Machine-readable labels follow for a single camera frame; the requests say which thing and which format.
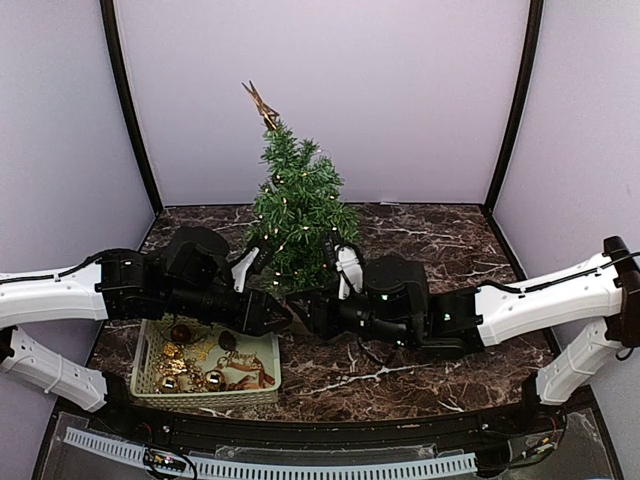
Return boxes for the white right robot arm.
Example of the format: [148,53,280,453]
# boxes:
[286,236,639,434]

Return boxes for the left black frame post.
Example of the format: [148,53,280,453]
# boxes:
[99,0,164,216]

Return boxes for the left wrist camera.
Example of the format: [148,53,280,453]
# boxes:
[231,239,274,293]

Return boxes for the black front table rail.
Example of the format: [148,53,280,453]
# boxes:
[90,404,567,450]

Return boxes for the green plastic basket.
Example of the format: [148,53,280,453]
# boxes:
[130,315,281,409]

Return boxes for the brown bauble ornament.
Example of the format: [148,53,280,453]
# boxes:
[170,324,192,344]

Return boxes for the small green christmas tree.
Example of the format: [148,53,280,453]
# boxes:
[247,117,361,334]

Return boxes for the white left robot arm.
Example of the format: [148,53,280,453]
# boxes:
[1,226,292,436]

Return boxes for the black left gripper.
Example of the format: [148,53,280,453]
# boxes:
[163,283,293,338]

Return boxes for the gold star tree topper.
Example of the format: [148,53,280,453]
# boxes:
[242,81,281,131]

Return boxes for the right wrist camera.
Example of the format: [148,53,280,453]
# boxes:
[321,227,364,300]

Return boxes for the gold merry christmas sign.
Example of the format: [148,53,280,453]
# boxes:
[216,351,264,379]

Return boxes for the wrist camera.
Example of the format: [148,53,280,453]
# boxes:
[321,227,364,300]
[231,239,274,293]

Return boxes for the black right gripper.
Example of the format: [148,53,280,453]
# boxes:
[285,280,416,350]

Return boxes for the thin wire fairy lights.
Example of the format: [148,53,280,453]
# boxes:
[247,144,351,289]

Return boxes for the black frame post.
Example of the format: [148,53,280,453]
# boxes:
[483,0,544,217]
[99,0,164,216]

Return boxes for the white cable duct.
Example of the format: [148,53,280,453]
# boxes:
[63,427,478,479]

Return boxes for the right black frame post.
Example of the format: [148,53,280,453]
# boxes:
[483,0,544,217]

